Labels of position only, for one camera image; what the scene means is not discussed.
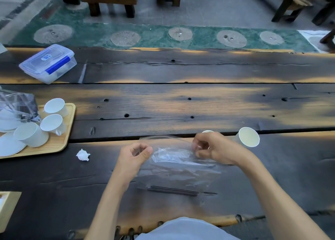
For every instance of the clear container with blue clips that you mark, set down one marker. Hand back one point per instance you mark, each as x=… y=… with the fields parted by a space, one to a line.
x=47 y=64

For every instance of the light wooden box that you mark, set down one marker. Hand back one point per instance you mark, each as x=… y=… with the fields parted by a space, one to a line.
x=6 y=208

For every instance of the person's right thumb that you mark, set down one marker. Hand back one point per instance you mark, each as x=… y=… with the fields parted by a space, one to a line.
x=202 y=154

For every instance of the crumpled clear plastic wrap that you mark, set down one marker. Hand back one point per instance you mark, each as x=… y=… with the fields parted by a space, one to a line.
x=18 y=105

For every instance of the white round plate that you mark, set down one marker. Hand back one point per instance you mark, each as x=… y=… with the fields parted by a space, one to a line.
x=10 y=145
x=7 y=123

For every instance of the person's left thumb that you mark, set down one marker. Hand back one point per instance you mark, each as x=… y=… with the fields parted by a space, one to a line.
x=147 y=152

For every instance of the dark thin sticks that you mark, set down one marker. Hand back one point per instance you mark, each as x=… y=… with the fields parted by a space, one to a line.
x=172 y=190

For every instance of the green carpet strip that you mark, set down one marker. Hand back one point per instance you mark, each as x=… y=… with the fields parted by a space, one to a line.
x=157 y=36

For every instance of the clear plastic bag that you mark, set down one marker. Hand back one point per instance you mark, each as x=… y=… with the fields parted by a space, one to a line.
x=178 y=166

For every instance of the light wooden tray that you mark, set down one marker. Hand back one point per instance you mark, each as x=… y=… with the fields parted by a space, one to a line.
x=59 y=140

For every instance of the dark wooden furniture leg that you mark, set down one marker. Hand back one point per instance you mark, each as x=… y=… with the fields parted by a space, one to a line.
x=328 y=36
x=323 y=13

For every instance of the person's left forearm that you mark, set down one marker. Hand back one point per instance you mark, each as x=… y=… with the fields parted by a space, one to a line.
x=112 y=208

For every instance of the person's left hand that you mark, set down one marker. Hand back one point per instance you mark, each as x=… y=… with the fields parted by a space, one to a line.
x=128 y=163

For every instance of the person's right forearm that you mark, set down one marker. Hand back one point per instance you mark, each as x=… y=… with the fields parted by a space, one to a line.
x=274 y=195

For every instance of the person's white shirt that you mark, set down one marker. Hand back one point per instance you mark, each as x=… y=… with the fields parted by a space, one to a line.
x=185 y=230

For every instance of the white paper cup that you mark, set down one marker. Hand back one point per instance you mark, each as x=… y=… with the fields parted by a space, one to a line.
x=207 y=131
x=248 y=137

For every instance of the long dark wooden bench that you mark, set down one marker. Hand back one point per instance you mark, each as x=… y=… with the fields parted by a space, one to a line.
x=285 y=1

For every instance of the round stone paver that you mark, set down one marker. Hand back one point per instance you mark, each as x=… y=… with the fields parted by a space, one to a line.
x=53 y=34
x=125 y=38
x=231 y=38
x=180 y=33
x=271 y=37

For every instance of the person's right hand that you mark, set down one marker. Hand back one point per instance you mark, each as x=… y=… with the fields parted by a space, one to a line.
x=222 y=149

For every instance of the crumpled white tissue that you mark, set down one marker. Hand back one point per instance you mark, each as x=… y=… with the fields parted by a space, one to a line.
x=83 y=155

